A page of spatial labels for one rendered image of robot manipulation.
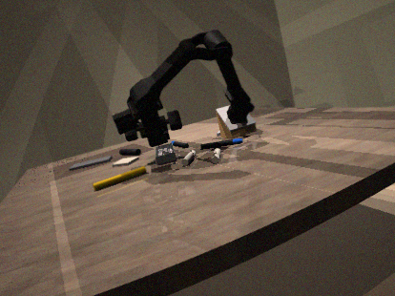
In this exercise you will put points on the dark grey cylinder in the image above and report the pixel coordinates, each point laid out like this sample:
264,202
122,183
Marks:
129,152

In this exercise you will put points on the black stylus with blue tip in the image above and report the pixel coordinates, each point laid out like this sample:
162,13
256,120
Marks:
221,143
181,144

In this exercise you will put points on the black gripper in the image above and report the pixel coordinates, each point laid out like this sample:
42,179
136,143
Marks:
173,119

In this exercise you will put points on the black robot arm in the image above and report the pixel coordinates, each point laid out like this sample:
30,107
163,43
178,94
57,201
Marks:
144,99

